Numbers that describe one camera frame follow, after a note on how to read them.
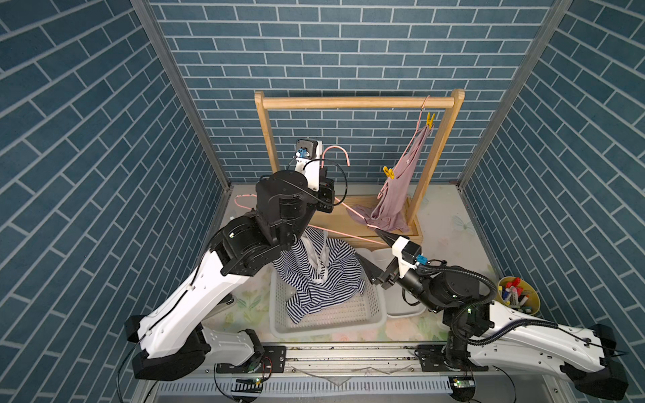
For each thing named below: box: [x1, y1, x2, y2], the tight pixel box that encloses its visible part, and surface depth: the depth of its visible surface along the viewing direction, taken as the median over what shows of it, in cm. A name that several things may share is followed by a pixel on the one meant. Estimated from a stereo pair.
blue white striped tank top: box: [272, 226, 366, 325], surface depth 82 cm
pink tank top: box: [346, 126, 431, 234], surface depth 95 cm
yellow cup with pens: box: [495, 276, 541, 316], surface depth 76 cm
